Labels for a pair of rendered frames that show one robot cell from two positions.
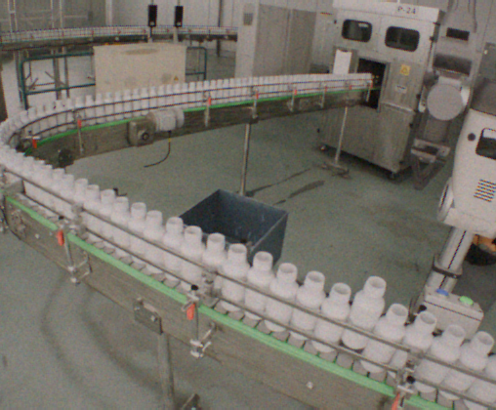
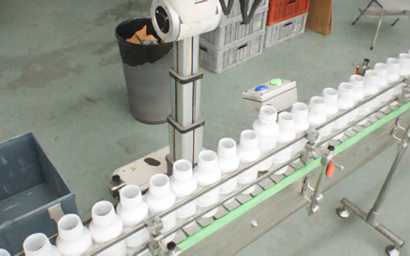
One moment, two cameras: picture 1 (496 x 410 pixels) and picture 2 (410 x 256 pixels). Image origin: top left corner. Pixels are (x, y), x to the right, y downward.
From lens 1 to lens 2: 0.56 m
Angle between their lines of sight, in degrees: 54
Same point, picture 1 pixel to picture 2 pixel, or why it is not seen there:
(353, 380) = (282, 187)
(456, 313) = (282, 94)
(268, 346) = (220, 228)
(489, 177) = not seen: outside the picture
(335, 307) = (253, 150)
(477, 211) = (201, 14)
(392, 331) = (291, 132)
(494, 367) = (342, 103)
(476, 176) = not seen: outside the picture
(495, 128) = not seen: outside the picture
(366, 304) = (272, 129)
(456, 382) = (327, 130)
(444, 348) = (319, 115)
